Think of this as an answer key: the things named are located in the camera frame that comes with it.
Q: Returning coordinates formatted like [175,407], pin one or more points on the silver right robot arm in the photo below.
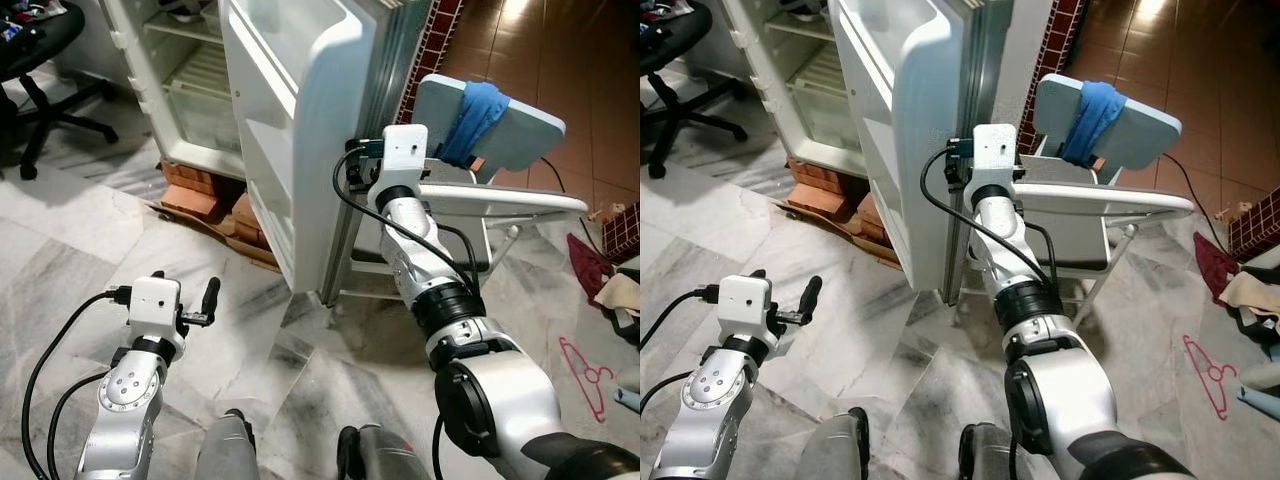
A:
[1075,400]
[500,400]

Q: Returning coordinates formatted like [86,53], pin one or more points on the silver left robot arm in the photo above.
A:
[720,395]
[125,395]

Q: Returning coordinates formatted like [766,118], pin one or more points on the orange brick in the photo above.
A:
[190,195]
[872,215]
[820,195]
[250,215]

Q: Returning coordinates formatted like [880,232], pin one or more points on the blue cloth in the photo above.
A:
[475,115]
[1095,115]

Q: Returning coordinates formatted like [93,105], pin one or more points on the beige cloth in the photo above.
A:
[1255,290]
[622,292]

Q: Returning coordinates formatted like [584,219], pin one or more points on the red lattice basket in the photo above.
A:
[625,235]
[1258,228]

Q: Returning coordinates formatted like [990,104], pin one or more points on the grey robot left leg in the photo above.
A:
[225,455]
[835,455]

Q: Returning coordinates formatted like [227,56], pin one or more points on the grey robot leg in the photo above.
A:
[385,460]
[835,455]
[995,460]
[225,455]

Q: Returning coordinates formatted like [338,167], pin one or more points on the black cloth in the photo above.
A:
[1258,325]
[626,325]

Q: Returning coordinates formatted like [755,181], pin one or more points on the dark red cloth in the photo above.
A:
[588,265]
[1215,262]

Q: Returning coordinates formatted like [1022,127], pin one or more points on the light blue plastic item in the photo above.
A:
[628,400]
[1262,395]

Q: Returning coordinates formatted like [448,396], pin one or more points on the red clothes hanger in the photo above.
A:
[580,380]
[1203,378]

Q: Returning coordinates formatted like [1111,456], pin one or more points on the grey robot right leg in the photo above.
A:
[995,460]
[385,460]

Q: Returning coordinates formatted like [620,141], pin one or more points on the black office chair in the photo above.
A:
[30,50]
[665,40]

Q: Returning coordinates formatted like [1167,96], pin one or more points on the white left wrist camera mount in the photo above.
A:
[745,303]
[155,305]

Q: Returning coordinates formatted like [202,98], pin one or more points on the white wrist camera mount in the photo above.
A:
[995,150]
[155,305]
[405,155]
[745,303]

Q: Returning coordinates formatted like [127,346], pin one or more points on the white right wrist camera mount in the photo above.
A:
[405,155]
[995,150]

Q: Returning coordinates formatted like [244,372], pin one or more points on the metal frame grey chair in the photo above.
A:
[1145,130]
[530,130]

